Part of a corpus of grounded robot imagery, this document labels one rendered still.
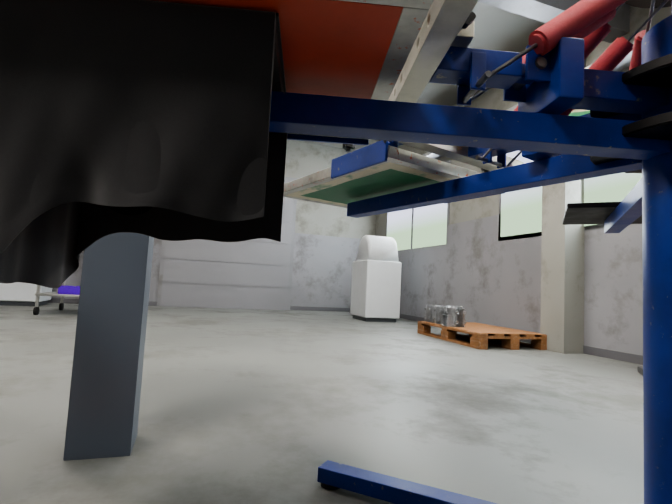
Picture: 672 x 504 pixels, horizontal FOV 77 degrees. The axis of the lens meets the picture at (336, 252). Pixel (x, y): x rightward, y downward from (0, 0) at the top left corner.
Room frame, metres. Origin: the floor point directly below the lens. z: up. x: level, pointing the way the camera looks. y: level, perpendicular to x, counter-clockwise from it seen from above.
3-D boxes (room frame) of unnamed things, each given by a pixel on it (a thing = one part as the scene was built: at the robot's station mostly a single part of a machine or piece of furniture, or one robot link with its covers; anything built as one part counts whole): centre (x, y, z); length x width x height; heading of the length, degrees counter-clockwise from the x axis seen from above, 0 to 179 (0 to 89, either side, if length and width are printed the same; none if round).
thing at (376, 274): (7.24, -0.70, 0.72); 0.74 x 0.62 x 1.43; 18
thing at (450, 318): (4.94, -1.68, 0.19); 1.34 x 0.91 x 0.37; 19
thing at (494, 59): (0.83, -0.27, 1.02); 0.17 x 0.06 x 0.05; 94
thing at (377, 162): (1.62, -0.25, 1.05); 1.08 x 0.61 x 0.23; 34
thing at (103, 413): (1.40, 0.71, 0.60); 0.18 x 0.18 x 1.20; 19
